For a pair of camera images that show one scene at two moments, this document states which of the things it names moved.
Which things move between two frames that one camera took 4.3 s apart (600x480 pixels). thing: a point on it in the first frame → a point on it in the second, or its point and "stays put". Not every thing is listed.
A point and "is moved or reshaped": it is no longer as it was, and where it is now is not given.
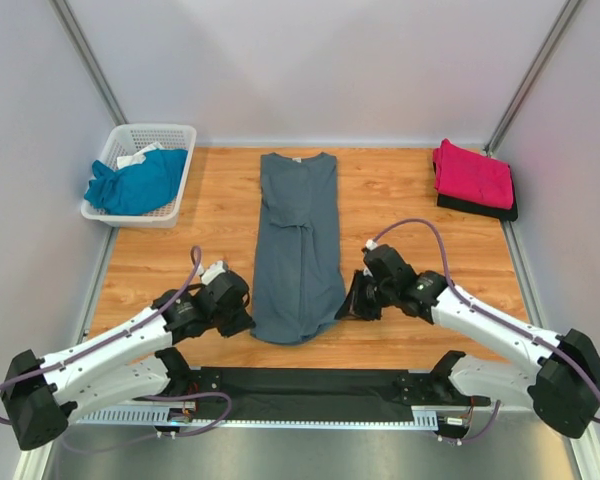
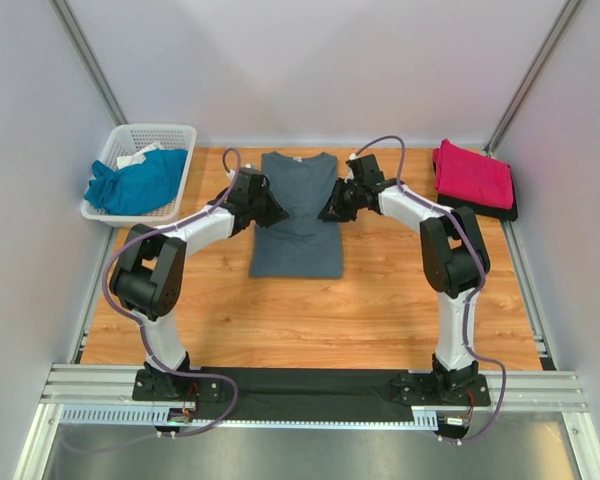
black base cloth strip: x=305 y=394 stays put
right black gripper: x=353 y=303 → x=334 y=208
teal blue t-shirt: x=149 y=187 stays put
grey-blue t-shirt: x=300 y=284 is moved or reshaped
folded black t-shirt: x=466 y=205 stays put
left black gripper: x=243 y=322 → x=277 y=213
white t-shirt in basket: x=138 y=157 stays put
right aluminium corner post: x=561 y=23 stays put
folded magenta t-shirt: x=461 y=173 stays put
